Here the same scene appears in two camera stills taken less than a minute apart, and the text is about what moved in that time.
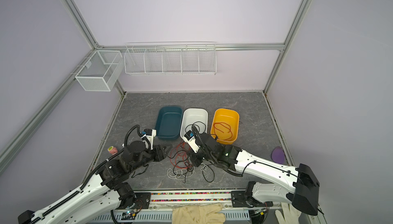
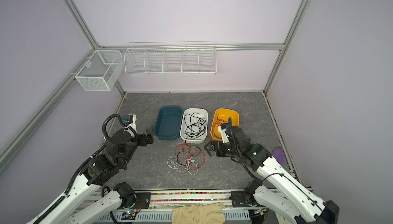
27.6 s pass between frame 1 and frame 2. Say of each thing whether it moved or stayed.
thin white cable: moved
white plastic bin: stayed
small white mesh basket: stayed
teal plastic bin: stayed
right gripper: moved
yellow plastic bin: stayed
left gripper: moved
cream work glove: stayed
